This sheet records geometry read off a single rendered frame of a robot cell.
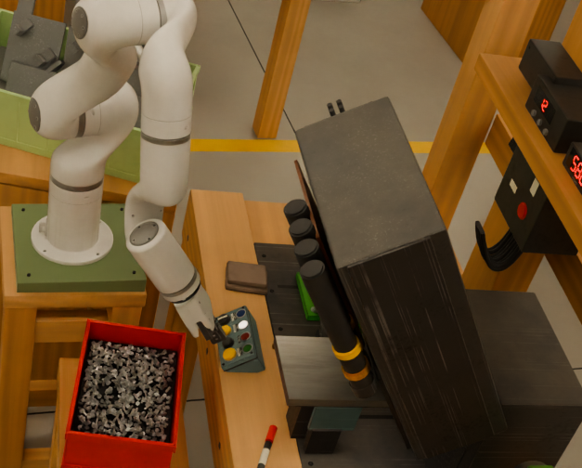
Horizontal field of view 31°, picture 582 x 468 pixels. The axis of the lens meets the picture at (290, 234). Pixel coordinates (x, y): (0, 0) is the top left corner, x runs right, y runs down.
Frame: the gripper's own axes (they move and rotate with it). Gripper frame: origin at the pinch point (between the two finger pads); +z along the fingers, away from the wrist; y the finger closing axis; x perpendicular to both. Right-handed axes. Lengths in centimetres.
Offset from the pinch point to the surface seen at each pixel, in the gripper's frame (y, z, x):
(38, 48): -115, -18, -33
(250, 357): 2.2, 8.5, 3.8
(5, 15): -133, -23, -41
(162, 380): 3.5, 3.2, -14.1
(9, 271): -32, -12, -42
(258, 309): -17.3, 15.4, 5.9
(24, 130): -87, -12, -40
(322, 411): 23.2, 7.9, 16.3
